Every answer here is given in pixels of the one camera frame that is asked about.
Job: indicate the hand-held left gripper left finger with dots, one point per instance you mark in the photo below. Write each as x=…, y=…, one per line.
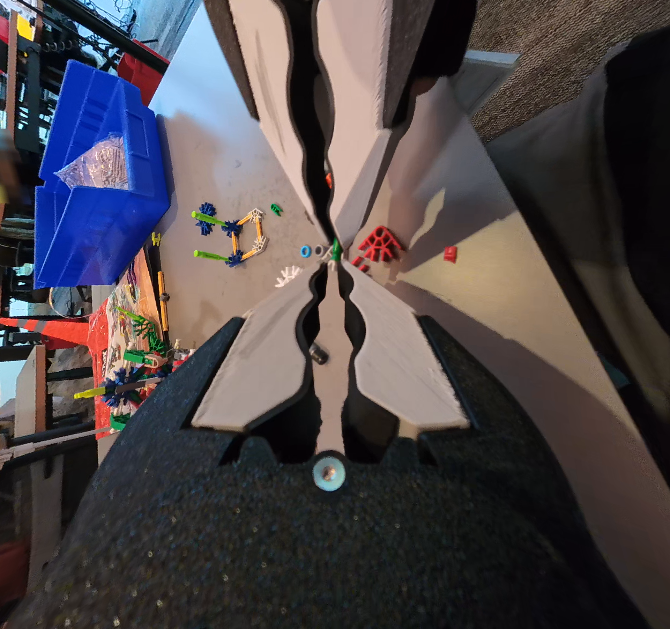
x=251, y=372

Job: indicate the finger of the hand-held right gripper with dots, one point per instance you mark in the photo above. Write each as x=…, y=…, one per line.
x=261, y=53
x=361, y=63

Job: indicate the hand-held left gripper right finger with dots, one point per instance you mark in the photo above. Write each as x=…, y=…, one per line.
x=408, y=372

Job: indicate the red toy connector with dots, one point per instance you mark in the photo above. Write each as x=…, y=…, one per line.
x=382, y=244
x=358, y=262

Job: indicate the green short toy rod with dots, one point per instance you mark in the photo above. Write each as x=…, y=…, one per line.
x=336, y=249

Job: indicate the long yellow toy rod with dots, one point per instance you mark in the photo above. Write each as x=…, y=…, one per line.
x=163, y=320

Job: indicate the white snowflake toy connector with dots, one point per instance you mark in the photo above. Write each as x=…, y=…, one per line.
x=288, y=275

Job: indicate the colourful construction toy model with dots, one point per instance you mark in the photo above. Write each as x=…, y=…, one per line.
x=141, y=328

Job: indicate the red plastic box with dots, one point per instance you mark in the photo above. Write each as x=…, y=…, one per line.
x=144, y=71

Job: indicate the small red toy clip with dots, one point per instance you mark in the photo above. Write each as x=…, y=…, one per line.
x=450, y=253

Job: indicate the blue double toy connector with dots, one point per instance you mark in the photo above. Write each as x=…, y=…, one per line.
x=207, y=220

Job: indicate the blue plastic bin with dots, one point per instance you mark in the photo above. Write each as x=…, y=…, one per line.
x=89, y=241
x=99, y=82

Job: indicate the clear plastic bag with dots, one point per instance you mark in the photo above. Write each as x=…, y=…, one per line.
x=97, y=165

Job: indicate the orange traffic cone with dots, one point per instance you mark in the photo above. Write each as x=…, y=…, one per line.
x=52, y=331

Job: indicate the square toy rod frame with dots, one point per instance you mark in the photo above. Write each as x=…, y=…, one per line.
x=238, y=231

